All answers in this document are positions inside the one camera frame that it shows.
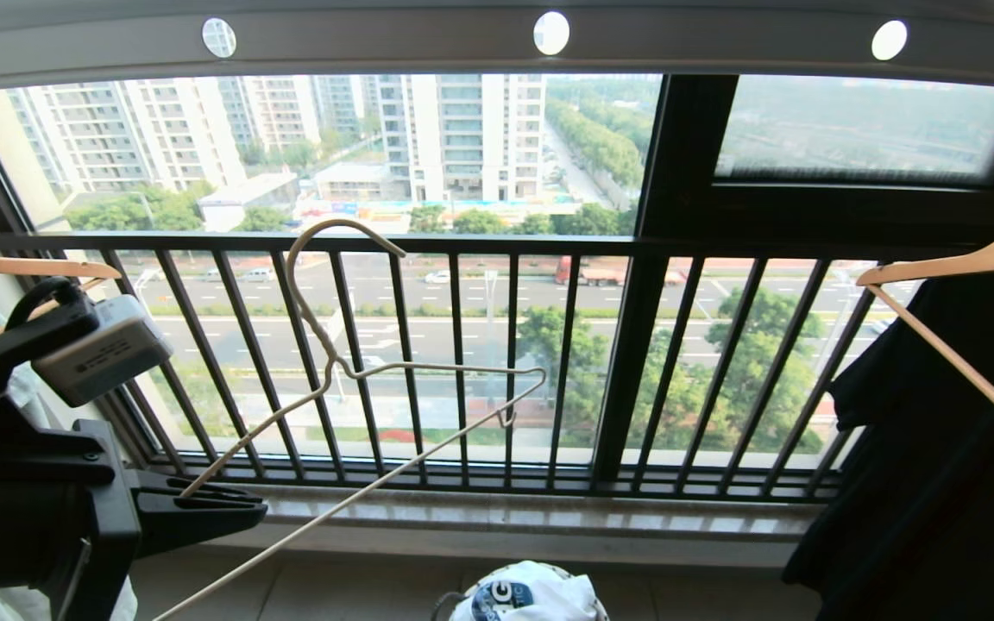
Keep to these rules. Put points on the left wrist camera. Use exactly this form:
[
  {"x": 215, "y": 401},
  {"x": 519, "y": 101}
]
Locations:
[{"x": 96, "y": 349}]

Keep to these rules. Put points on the grey overhead drying rail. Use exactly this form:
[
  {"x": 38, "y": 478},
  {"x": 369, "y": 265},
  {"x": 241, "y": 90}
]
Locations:
[{"x": 393, "y": 47}]

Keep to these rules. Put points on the wooden clothes hanger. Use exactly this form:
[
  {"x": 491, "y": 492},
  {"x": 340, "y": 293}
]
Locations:
[
  {"x": 27, "y": 266},
  {"x": 976, "y": 259}
]

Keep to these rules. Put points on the laundry basket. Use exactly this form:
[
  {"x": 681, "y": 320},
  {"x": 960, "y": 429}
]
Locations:
[{"x": 602, "y": 604}]

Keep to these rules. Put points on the black metal balcony railing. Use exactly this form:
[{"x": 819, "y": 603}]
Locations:
[{"x": 462, "y": 244}]

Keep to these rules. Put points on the black hanging garment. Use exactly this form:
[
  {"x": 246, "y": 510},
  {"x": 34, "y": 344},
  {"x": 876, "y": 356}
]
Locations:
[{"x": 946, "y": 483}]

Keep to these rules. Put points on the black window frame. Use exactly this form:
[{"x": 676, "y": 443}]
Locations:
[{"x": 687, "y": 198}]

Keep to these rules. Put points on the stone window sill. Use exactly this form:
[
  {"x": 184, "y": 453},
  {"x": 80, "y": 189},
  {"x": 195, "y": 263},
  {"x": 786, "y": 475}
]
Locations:
[{"x": 549, "y": 522}]

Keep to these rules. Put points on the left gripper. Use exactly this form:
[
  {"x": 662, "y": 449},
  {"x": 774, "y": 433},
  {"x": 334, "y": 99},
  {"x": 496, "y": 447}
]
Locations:
[{"x": 22, "y": 526}]

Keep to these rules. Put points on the white printed garment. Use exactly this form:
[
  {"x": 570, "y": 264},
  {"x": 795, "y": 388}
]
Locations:
[{"x": 549, "y": 597}]

